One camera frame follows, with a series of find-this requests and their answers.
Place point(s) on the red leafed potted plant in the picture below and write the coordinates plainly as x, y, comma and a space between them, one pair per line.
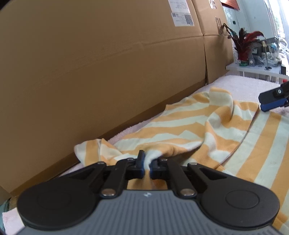
243, 42

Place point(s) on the right cardboard box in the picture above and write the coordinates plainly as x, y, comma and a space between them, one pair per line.
218, 47

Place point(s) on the orange white striped sweater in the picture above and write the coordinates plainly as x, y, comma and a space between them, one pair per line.
211, 129

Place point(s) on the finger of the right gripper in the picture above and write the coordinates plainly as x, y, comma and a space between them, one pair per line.
277, 97

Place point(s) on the large centre cardboard box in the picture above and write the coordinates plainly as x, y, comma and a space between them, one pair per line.
74, 70

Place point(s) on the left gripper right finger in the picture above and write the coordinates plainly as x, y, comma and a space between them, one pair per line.
174, 175

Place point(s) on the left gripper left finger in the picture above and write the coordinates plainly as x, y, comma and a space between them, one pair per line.
116, 177

